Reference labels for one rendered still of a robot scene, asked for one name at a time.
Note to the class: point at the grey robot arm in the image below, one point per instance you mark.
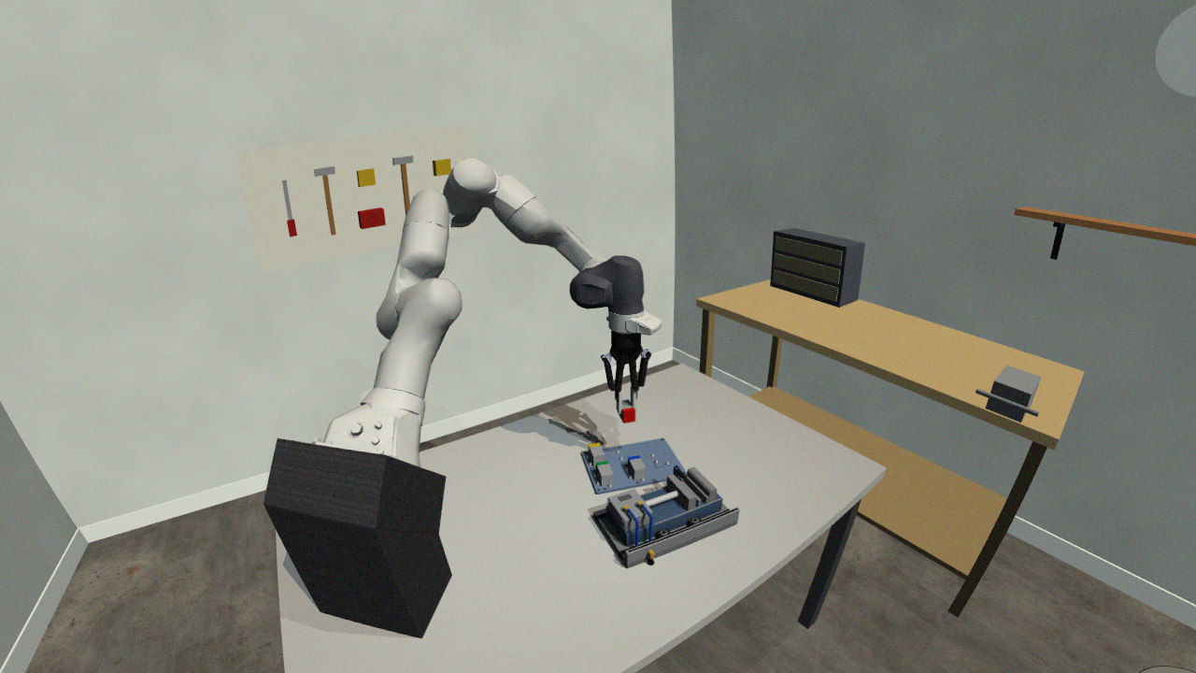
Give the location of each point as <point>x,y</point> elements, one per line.
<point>391,414</point>

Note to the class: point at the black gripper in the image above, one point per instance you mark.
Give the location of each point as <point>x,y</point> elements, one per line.
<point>623,351</point>

